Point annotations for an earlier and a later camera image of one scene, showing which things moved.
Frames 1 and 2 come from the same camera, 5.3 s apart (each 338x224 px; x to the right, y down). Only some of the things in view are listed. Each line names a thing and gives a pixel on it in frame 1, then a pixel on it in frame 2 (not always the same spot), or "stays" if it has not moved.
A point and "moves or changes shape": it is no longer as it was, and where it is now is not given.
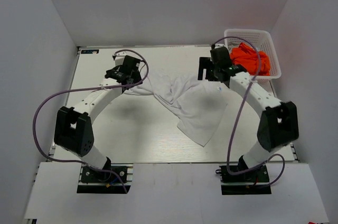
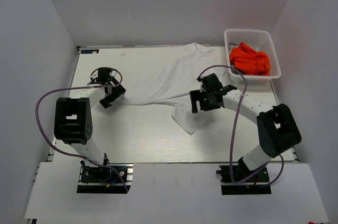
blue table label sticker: (90, 52) stays
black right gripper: (205, 63) → (196, 95)
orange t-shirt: (245, 55) stays
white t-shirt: (201, 105) moves or changes shape
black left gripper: (137, 77) → (118, 90)
